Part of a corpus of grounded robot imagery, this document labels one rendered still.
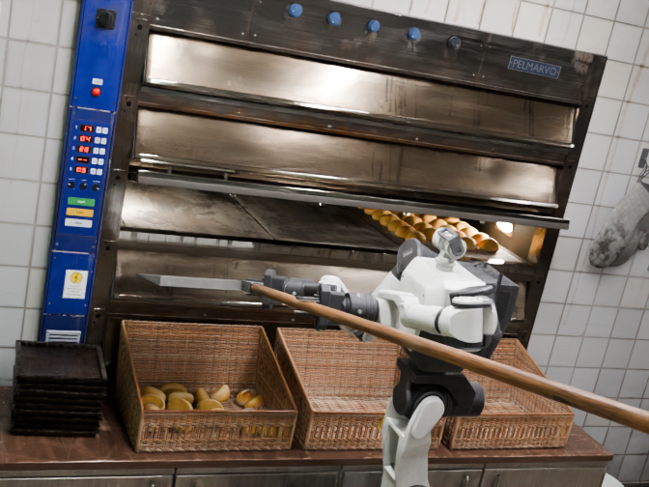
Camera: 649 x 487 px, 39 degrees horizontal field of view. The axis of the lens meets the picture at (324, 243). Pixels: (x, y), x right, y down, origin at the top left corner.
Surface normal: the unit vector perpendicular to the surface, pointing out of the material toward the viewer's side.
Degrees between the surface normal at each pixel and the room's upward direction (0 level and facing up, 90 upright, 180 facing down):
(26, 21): 90
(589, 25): 90
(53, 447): 0
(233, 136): 71
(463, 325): 80
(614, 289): 90
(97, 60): 90
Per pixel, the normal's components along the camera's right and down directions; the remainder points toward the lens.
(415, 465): 0.36, 0.31
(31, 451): 0.20, -0.95
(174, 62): 0.40, -0.03
